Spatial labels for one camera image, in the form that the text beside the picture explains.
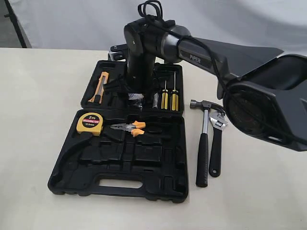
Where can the black stand pole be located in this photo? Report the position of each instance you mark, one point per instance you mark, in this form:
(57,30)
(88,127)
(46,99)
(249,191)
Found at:
(13,18)

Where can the yellow tape measure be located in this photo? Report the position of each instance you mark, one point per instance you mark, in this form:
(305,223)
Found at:
(90,122)

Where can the right yellow black screwdriver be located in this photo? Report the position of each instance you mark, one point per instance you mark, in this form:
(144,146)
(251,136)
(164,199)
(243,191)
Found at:
(174,95)

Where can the yellow black screwdriver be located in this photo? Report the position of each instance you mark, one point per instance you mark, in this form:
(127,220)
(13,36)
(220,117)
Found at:
(164,98)
(174,95)

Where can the black electrical tape roll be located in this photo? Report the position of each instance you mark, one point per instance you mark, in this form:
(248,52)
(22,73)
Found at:
(135,100)

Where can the orange handled pliers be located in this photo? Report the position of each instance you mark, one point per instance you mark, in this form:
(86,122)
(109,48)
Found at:
(135,128)

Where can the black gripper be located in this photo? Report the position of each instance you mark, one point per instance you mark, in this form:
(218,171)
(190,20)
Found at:
(139,76)

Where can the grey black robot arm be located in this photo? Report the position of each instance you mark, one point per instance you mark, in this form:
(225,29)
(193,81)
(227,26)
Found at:
(263,90)

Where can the orange utility knife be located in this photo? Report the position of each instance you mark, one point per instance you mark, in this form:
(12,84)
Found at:
(98,94)

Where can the adjustable wrench black handle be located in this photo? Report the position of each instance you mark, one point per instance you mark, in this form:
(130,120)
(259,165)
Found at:
(218,123)

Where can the clear voltage tester screwdriver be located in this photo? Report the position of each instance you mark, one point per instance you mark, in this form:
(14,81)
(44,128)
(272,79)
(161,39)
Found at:
(155,100)

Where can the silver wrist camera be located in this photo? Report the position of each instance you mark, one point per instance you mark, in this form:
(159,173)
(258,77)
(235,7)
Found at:
(118,52)

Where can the claw hammer black grip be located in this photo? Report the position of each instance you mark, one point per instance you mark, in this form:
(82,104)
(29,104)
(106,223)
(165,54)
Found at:
(202,160)

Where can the left yellow black screwdriver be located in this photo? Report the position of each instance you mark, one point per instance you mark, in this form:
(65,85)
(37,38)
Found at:
(164,98)

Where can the black plastic tool case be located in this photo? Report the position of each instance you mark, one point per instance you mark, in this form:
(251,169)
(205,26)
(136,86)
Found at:
(152,165)

